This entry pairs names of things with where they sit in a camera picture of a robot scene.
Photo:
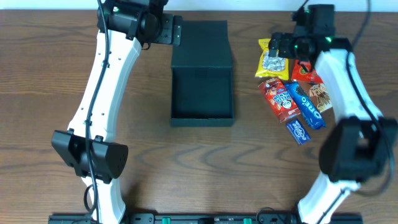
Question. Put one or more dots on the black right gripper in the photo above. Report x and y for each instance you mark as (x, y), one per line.
(275, 43)

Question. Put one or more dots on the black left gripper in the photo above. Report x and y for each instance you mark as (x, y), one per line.
(171, 38)

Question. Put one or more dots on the yellow nut snack bag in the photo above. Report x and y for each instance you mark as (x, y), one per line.
(271, 66)

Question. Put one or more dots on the red snack bag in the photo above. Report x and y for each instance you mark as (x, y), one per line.
(304, 72)

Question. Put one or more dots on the red Hello Panda box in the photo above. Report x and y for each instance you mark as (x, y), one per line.
(279, 99)

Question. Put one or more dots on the brown Pocky box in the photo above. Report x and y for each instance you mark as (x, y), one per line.
(318, 94)

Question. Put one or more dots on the black gift box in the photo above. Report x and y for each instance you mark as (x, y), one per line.
(202, 76)

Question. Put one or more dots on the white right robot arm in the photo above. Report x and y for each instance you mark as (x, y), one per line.
(358, 156)

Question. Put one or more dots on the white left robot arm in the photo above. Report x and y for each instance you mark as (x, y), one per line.
(125, 29)

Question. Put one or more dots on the blue Oreo cookie pack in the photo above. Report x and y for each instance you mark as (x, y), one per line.
(311, 115)

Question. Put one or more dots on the blue Eclipse gum pack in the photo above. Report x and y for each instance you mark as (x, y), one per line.
(298, 132)

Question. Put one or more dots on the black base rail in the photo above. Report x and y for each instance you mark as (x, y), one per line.
(149, 218)

